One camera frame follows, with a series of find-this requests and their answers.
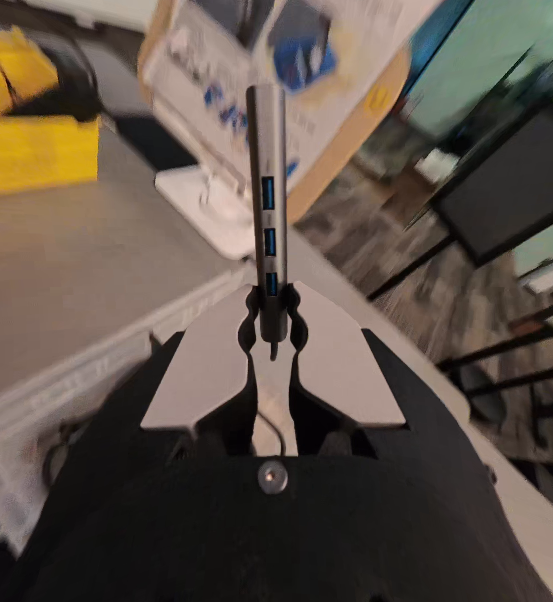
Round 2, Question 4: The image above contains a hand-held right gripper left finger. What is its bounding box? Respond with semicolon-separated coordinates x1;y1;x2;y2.
140;285;260;435

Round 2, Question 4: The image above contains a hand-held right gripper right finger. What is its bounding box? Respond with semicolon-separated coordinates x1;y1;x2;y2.
289;281;409;431

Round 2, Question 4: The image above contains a clear plastic bin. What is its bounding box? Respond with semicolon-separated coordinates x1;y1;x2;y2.
0;268;258;556

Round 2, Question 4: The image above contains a slim grey usb hub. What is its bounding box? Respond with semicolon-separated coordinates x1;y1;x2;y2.
246;83;289;343

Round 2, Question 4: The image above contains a yellow plastic bin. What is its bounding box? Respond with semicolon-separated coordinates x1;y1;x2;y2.
0;19;103;200

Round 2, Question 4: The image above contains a white stand base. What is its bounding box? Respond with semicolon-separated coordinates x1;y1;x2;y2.
154;160;258;261

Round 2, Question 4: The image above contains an instruction sheet on stand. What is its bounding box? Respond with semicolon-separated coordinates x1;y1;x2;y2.
138;0;413;224

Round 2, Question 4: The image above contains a black flat desk pad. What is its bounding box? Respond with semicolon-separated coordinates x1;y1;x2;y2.
117;113;197;172

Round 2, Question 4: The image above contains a black monitor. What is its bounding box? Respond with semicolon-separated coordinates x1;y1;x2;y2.
432;99;553;269

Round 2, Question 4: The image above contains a yellow smiley sticker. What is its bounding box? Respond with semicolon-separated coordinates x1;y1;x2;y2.
369;85;397;112

